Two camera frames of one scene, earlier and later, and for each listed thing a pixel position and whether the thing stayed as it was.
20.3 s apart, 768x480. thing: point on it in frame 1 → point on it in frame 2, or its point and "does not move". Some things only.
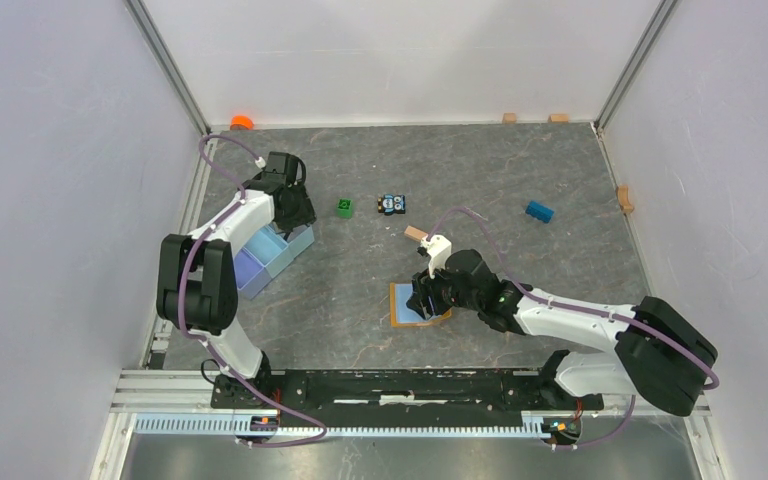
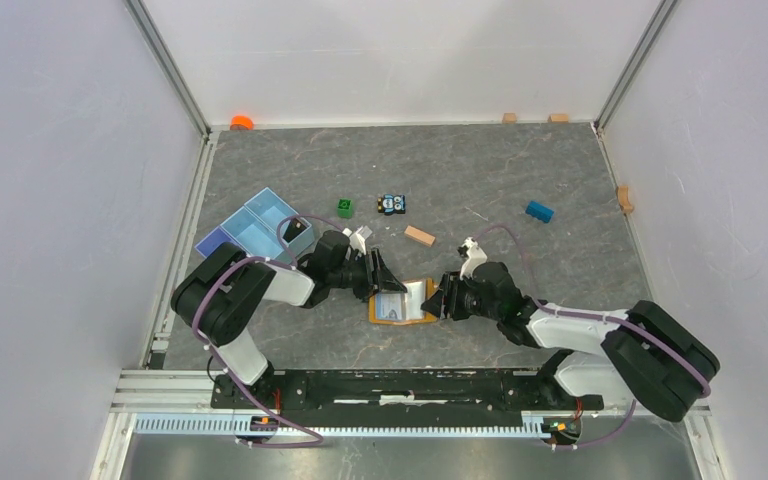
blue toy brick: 540,211 does not move
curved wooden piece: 623,194 does not move
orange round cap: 241,122 does not move
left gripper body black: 302,211 → 352,274
